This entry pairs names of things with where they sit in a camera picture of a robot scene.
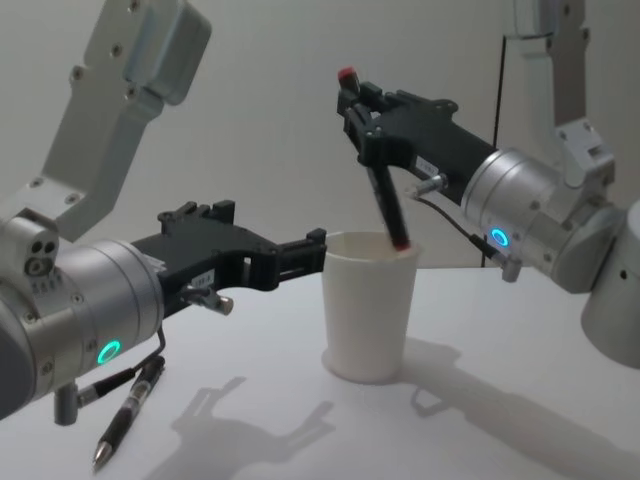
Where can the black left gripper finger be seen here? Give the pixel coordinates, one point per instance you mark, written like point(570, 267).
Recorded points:
point(200, 212)
point(300, 252)

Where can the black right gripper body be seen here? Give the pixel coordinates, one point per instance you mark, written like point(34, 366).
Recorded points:
point(435, 140)

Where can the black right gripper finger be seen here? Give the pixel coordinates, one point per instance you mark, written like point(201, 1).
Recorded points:
point(420, 101)
point(367, 135)

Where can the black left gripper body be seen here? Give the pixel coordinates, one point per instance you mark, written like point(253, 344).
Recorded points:
point(215, 255)

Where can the black marker with red ends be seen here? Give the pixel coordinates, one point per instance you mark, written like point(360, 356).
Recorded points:
point(390, 205)

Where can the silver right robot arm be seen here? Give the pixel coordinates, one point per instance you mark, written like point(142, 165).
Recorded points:
point(525, 200)

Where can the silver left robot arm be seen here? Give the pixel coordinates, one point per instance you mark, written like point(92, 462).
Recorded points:
point(75, 300)

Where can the white paper cup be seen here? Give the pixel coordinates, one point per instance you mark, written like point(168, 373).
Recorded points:
point(367, 310)

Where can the black ballpoint pen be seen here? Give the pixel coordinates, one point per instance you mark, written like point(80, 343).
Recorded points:
point(131, 400)

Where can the white table cloth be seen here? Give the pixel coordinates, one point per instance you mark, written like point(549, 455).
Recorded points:
point(475, 425)

